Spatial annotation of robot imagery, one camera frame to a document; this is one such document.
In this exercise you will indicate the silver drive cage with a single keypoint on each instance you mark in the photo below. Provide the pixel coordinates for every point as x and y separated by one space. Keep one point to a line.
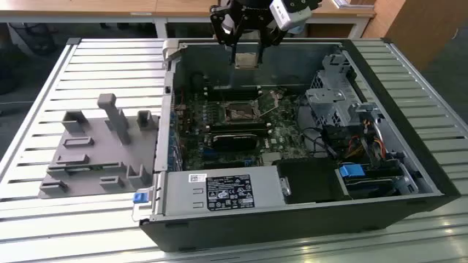
326 101

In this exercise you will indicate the silver CPU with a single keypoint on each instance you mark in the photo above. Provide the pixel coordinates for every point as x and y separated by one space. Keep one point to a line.
247 60

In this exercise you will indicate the silver chipset heatsink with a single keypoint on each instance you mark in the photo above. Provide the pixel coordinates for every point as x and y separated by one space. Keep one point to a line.
271 157

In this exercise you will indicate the wooden desk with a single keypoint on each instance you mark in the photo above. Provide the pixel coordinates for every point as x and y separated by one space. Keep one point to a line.
175 6
74 6

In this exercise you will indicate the silver power supply unit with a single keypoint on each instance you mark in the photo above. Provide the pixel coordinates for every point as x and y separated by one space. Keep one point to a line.
183 191

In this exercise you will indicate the black PC case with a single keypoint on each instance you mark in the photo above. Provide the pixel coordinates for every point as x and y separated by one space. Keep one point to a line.
256 233

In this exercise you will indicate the green RAM stick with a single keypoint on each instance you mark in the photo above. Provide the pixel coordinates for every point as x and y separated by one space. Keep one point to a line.
99 167

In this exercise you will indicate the white paper stack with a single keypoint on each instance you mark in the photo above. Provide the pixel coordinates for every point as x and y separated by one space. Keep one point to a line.
340 2

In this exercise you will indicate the blue disk carrier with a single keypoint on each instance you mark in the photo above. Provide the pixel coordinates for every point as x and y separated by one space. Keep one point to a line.
351 171

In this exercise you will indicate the wooden cabinet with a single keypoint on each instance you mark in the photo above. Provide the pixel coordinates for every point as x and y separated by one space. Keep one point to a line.
420 27

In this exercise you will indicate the blue case latch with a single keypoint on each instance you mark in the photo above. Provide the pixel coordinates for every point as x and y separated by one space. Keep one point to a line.
140 198

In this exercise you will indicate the black disk drive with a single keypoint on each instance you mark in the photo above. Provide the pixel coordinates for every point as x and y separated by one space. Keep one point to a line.
370 186

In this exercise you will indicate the green motherboard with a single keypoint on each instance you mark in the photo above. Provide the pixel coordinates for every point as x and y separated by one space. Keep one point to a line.
286 128

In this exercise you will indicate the CPU socket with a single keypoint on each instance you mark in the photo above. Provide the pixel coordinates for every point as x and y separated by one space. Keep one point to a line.
239 113

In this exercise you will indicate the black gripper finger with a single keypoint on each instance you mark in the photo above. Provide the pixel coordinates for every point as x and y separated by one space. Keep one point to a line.
223 38
266 41

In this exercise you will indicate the grey parts rack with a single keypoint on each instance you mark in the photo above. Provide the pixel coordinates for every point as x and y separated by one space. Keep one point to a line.
102 153

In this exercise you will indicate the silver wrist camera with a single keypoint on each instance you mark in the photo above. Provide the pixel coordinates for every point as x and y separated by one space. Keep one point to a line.
292 15

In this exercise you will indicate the black plastic shroud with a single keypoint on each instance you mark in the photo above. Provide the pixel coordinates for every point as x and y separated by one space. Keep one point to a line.
311 180

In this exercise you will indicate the graphics card with fan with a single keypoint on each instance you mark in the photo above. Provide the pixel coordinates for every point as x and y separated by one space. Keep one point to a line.
234 142

